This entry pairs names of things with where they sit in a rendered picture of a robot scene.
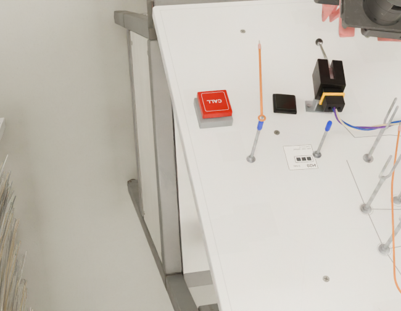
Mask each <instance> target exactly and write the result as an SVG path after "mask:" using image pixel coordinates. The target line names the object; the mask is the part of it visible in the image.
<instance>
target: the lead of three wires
mask: <svg viewBox="0 0 401 311"><path fill-rule="evenodd" d="M333 112H334V115H335V118H336V120H337V121H338V122H339V123H340V124H341V125H343V126H345V127H347V128H349V129H351V130H363V131H371V130H376V129H378V128H385V127H386V125H387V123H386V124H380V125H375V126H352V125H350V124H348V123H346V122H345V121H343V120H341V118H340V116H339V114H338V111H337V109H336V107H334V109H333Z"/></svg>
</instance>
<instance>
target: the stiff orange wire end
mask: <svg viewBox="0 0 401 311"><path fill-rule="evenodd" d="M261 49H262V48H261V44H260V40H259V41H258V61H259V81H260V115H259V116H258V120H259V121H261V122H264V121H265V120H266V116H264V115H263V97H262V61H261ZM261 116H263V117H264V119H260V117H261Z"/></svg>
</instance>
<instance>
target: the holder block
mask: <svg viewBox="0 0 401 311"><path fill-rule="evenodd" d="M330 68H332V69H333V77H334V79H330V74H329V65H328V60H327V59H317V62H316V65H315V68H314V71H313V74H312V79H313V89H314V95H315V99H316V100H320V93H321V90H322V88H337V89H341V90H342V93H343V92H344V90H345V87H346V82H345V75H344V68H343V63H342V60H332V62H331V65H330ZM316 71H317V72H316Z"/></svg>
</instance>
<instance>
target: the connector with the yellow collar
mask: <svg viewBox="0 0 401 311"><path fill-rule="evenodd" d="M341 92H342V90H341V89H337V88H322V90H321V93H320V98H321V97H322V94H323V93H341ZM322 106H323V111H324V112H333V109H334V107H336V109H337V111H338V112H342V111H343V108H344V106H345V101H344V97H343V96H324V99H323V102H322Z"/></svg>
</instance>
